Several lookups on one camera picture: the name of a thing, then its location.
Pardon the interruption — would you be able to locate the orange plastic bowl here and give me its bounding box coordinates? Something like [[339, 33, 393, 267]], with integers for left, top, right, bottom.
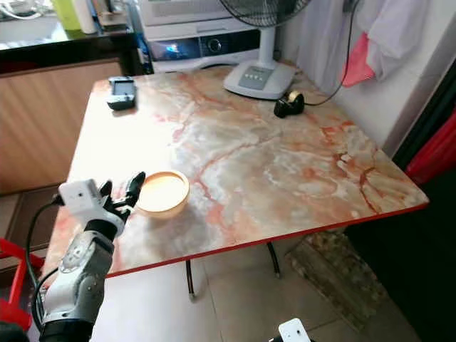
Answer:
[[135, 170, 191, 219]]

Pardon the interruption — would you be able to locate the wooden cabinet with black counter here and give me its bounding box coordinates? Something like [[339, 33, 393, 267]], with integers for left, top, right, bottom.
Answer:
[[0, 28, 138, 197]]

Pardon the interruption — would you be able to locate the small black electronic device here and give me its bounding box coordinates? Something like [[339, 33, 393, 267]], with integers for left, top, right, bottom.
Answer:
[[107, 76, 138, 111]]

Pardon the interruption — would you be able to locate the black metal table leg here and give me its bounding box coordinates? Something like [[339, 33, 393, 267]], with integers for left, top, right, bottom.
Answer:
[[266, 242, 283, 278], [185, 260, 195, 297]]

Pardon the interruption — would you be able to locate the red plastic stool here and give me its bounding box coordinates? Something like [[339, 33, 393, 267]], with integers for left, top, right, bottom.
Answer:
[[0, 239, 44, 331]]

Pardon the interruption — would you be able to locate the white washing machine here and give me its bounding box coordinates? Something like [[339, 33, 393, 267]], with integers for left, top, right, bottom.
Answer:
[[135, 0, 264, 73]]

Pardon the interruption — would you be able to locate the white standing fan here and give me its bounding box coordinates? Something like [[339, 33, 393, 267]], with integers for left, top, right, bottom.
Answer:
[[217, 0, 313, 101]]

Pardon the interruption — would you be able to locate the black tape dispenser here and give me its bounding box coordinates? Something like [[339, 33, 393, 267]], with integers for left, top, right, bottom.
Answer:
[[274, 91, 306, 119]]

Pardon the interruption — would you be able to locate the white bottle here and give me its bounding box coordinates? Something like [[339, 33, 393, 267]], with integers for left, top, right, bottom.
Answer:
[[73, 0, 98, 34]]

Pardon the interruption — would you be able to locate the green bottle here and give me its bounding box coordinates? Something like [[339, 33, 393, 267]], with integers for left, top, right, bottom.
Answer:
[[51, 0, 83, 31]]

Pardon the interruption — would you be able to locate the speckled stone slab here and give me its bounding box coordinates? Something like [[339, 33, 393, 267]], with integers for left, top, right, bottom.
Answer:
[[285, 229, 390, 333]]

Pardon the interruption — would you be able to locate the pink cloth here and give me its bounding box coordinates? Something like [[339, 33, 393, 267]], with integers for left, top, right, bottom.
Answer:
[[341, 32, 375, 88]]

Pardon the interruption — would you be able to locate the tall black cabinet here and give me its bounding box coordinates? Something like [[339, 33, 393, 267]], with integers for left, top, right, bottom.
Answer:
[[346, 71, 456, 342]]

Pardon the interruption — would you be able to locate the red plastic object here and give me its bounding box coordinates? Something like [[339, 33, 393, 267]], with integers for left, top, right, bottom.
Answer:
[[405, 107, 456, 187]]

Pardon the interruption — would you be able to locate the white hanging cloth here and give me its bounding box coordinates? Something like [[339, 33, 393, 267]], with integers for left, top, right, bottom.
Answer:
[[356, 0, 435, 80]]

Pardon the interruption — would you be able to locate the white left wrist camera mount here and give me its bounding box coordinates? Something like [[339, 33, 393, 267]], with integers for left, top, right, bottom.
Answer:
[[58, 178, 108, 219]]

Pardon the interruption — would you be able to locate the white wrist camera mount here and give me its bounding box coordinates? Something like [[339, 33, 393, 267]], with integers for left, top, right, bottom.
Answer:
[[58, 178, 108, 219], [278, 318, 311, 342]]

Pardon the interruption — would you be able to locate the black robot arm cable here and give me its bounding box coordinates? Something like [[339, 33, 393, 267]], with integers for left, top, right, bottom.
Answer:
[[26, 196, 65, 333]]

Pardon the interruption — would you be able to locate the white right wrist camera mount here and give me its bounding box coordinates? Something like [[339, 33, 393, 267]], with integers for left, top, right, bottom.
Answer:
[[278, 318, 311, 342]]

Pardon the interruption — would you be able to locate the black fan power cable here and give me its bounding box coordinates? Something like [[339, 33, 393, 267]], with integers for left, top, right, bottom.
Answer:
[[303, 0, 361, 107]]

